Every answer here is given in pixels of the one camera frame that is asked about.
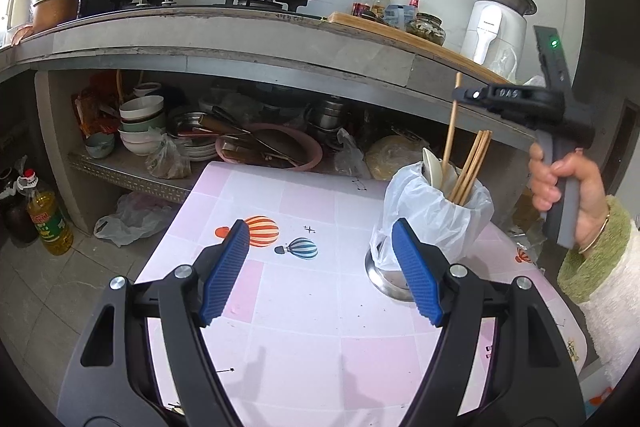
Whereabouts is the person's right hand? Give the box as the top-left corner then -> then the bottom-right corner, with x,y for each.
528,143 -> 610,257

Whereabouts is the wooden chopstick five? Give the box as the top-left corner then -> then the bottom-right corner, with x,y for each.
442,72 -> 462,181

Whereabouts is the right forearm fuzzy sleeve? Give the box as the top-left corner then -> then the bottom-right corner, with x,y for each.
558,196 -> 639,386

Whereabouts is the white shell-shaped rice paddle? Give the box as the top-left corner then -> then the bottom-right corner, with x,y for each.
440,162 -> 460,195

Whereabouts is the wooden chopstick two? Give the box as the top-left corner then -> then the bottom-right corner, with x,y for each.
449,130 -> 491,206

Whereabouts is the white plastic bag liner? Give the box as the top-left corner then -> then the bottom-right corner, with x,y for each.
370,162 -> 494,271

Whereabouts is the wooden chopstick four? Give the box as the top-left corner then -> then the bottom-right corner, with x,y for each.
450,143 -> 478,203

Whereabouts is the steel utensil holder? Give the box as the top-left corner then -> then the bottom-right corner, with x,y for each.
364,251 -> 413,303

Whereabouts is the wooden cutting board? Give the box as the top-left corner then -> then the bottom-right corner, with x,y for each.
326,12 -> 508,84

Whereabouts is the white electric appliance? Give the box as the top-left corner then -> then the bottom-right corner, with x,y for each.
460,0 -> 537,82

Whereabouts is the bag of yellow food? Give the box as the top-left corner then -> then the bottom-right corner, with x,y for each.
364,134 -> 428,181

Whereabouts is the wooden chopstick one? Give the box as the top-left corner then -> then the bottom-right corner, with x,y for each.
448,131 -> 486,204

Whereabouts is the yellow cooking oil bottle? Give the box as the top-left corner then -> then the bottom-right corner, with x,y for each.
16,168 -> 74,256

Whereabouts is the wooden chopstick three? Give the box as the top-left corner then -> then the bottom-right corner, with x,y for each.
457,131 -> 492,206

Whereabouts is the stack of white bowls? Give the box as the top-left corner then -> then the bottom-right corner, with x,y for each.
118,82 -> 166,157

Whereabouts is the white plastic soup spoon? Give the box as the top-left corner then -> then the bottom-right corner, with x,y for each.
422,147 -> 442,190

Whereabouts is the pink plastic basin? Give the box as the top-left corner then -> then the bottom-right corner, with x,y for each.
205,119 -> 323,171

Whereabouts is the blue white packet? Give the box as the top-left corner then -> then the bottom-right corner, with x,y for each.
383,4 -> 416,31

